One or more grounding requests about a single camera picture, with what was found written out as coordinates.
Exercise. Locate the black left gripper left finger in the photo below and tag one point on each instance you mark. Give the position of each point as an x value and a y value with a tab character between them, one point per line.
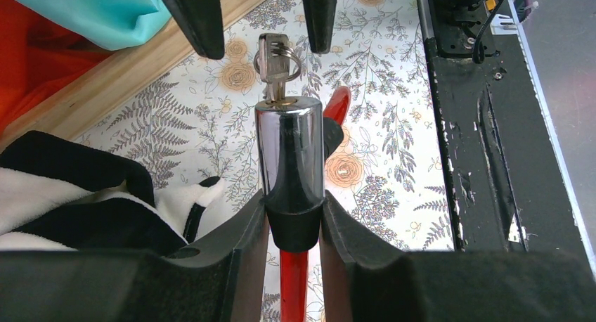
219	277

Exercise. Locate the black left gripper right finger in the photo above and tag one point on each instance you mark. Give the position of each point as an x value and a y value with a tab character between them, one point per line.
367	279

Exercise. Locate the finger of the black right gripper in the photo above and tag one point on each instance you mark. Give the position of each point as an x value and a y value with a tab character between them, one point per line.
320	16
202	24

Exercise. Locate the red cable lock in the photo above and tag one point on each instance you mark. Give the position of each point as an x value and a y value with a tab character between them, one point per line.
295	136

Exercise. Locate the teal t-shirt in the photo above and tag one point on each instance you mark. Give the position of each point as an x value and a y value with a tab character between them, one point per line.
109	24

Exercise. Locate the floral table mat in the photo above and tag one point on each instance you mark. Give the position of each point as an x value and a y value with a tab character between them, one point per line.
197	120

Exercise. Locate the orange t-shirt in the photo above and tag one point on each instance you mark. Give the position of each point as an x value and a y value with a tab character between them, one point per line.
38	58

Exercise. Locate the black white striped garment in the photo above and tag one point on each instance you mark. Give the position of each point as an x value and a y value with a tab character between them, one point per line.
59	195

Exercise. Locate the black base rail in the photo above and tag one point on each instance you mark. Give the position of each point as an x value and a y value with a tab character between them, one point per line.
507	184

